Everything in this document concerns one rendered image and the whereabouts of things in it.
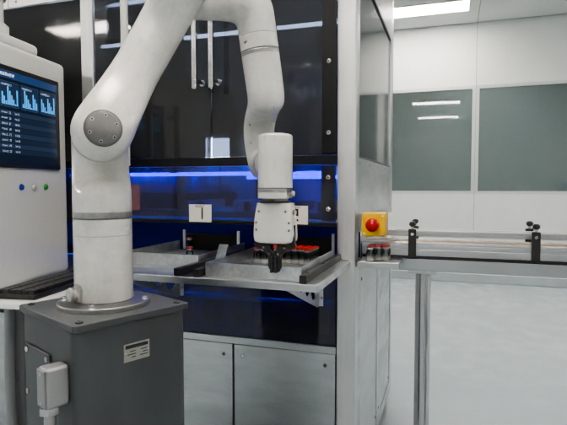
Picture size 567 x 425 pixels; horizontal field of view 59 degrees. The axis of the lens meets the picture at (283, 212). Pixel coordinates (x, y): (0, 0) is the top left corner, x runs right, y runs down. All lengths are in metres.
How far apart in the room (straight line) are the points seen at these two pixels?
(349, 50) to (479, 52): 4.76
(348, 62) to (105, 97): 0.81
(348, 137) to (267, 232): 0.50
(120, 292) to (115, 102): 0.39
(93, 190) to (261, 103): 0.42
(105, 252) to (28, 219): 0.77
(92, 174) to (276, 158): 0.41
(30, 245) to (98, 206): 0.78
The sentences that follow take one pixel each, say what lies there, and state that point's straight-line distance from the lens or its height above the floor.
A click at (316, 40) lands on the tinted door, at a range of 1.66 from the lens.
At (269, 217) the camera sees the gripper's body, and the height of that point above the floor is 1.04.
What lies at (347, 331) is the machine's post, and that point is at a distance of 1.63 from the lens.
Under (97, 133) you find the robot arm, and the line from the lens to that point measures 1.03.
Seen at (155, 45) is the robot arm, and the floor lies 1.41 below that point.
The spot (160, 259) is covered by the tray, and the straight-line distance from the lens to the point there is 1.53.
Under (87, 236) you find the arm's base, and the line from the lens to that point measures 1.09.
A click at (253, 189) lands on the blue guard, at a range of 1.66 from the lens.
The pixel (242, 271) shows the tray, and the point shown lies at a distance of 1.28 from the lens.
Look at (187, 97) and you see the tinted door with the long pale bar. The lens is 1.80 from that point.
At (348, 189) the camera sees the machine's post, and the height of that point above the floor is 1.10.
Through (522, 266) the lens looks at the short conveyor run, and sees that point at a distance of 1.68.
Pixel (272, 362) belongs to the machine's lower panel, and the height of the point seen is 0.53.
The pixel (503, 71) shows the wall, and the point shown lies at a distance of 6.29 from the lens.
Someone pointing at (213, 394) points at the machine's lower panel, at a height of 0.39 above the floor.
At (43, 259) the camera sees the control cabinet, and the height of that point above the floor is 0.87.
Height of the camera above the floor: 1.11
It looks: 3 degrees down
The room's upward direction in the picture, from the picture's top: straight up
